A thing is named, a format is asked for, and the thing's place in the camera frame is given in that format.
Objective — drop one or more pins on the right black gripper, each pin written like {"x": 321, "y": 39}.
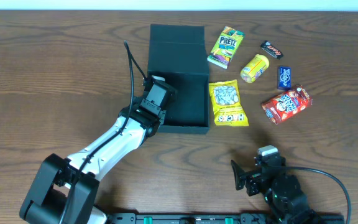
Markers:
{"x": 248, "y": 179}

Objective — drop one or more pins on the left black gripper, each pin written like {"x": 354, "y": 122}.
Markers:
{"x": 168, "y": 101}

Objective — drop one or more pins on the black box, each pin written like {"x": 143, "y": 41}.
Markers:
{"x": 178, "y": 54}

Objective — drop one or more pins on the yellow Hacks candy bag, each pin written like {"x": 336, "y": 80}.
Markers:
{"x": 226, "y": 103}

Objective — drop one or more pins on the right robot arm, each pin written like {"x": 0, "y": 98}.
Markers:
{"x": 281, "y": 191}

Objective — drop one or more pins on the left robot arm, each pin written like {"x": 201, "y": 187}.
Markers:
{"x": 64, "y": 190}

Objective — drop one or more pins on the blue Eclipse mint pack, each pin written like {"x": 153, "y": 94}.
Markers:
{"x": 284, "y": 78}

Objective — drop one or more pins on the red Hello Panda box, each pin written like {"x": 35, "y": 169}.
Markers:
{"x": 287, "y": 104}

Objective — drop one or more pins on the green Pretz snack box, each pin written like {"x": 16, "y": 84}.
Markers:
{"x": 225, "y": 47}

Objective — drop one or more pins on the yellow candy tube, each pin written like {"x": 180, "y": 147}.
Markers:
{"x": 255, "y": 68}

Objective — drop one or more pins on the black Mars chocolate bar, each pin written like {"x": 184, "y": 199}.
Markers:
{"x": 271, "y": 50}

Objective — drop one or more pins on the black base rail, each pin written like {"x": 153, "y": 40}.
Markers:
{"x": 241, "y": 218}

